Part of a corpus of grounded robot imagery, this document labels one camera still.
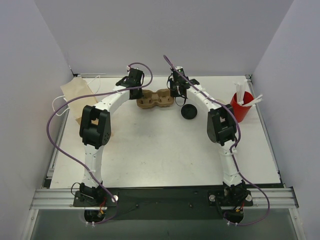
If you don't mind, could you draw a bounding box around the stack of paper cups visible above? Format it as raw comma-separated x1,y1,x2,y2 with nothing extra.
215,98,226,105

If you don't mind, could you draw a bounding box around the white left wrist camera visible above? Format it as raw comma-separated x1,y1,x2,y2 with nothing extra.
126,65,139,72

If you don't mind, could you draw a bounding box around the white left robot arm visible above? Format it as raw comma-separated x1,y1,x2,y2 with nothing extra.
79,68,145,206

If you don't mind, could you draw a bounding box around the brown paper bag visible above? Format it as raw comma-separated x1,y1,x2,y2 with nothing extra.
52,76,98,125

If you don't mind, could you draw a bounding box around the stack of black lids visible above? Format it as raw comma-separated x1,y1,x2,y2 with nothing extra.
180,104,198,120

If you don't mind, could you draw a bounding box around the red cylindrical holder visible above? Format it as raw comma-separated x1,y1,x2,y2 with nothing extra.
230,91,254,123

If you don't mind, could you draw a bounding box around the brown pulp cup carrier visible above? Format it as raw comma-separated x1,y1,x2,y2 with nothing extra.
136,88,174,109

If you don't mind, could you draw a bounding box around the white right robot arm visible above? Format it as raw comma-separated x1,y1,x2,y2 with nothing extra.
168,66,249,202

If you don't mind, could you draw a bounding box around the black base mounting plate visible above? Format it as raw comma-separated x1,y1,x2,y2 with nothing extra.
73,185,253,222

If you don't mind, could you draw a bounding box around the aluminium frame rail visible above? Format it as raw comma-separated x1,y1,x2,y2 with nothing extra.
30,188,299,210

